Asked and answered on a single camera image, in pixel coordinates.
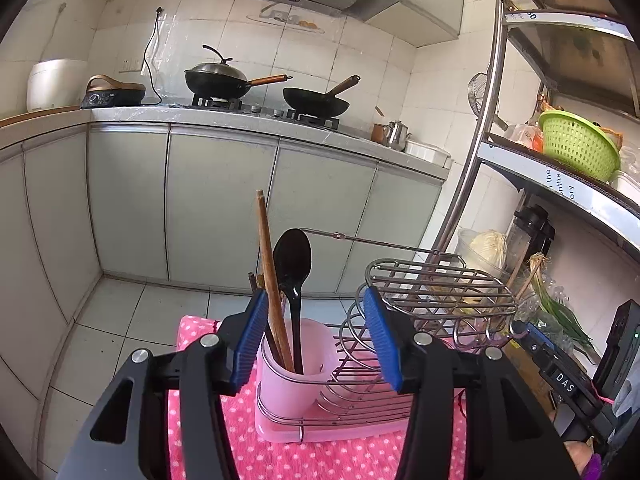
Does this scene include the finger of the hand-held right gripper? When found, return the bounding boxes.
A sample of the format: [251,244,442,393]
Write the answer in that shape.
[510,319,604,414]

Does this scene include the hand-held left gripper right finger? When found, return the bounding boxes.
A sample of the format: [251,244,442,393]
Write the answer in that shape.
[362,286,583,480]

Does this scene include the person's right hand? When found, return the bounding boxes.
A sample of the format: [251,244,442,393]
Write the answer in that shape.
[562,437,598,476]

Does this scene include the metal storage shelf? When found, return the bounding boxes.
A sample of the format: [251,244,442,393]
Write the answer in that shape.
[435,0,640,271]

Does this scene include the gas stove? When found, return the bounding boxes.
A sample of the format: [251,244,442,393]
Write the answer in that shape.
[187,95,346,131]

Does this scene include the wire skimmer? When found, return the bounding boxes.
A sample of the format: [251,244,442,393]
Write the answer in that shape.
[467,72,508,131]

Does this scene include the cardboard box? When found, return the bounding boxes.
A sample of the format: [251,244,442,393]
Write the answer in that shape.
[500,342,556,411]

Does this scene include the black wok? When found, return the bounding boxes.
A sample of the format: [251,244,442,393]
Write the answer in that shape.
[183,72,293,101]

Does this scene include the wire dish rack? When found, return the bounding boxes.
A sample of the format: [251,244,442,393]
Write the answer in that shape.
[255,227,520,443]

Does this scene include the clear plastic container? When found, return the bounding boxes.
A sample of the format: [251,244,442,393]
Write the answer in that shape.
[457,227,511,281]

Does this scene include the steel kettle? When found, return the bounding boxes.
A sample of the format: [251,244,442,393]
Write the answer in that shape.
[382,120,413,152]

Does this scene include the green plastic colander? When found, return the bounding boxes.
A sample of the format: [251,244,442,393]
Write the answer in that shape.
[537,110,623,183]

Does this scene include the orange plastic packet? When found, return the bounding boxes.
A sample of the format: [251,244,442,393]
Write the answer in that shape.
[505,122,546,153]

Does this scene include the pink utensil cup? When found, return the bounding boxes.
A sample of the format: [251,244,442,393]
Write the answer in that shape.
[256,317,340,411]

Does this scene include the pink plastic drip tray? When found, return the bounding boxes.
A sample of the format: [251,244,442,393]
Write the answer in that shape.
[255,345,468,443]

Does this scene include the black blender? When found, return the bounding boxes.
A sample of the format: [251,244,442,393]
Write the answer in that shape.
[505,204,557,281]

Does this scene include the white dish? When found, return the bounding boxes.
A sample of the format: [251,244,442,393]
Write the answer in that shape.
[404,141,451,166]

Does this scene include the grey kitchen cabinets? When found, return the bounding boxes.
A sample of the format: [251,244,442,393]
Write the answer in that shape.
[0,120,446,311]

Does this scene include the black electric cooker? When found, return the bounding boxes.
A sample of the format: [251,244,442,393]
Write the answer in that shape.
[80,74,147,110]

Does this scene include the pink polka dot blanket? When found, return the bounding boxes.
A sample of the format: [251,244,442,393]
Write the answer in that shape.
[167,314,471,480]

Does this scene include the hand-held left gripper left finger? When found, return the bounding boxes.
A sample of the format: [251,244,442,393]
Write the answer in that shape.
[55,289,271,480]

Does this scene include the black plastic spoon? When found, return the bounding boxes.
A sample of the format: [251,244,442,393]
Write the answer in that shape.
[272,228,313,376]

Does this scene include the brown wooden chopstick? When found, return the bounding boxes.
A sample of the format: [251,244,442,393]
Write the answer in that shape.
[256,189,295,371]

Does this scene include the green onions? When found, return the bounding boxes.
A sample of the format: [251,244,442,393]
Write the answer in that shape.
[527,252,601,366]

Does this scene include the white rice cooker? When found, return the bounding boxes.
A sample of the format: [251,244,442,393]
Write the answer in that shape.
[26,59,90,112]

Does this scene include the black frying pan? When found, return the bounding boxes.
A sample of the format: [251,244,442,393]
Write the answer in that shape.
[282,75,362,117]

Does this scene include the black power cable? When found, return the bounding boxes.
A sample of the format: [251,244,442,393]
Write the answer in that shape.
[142,6,166,106]

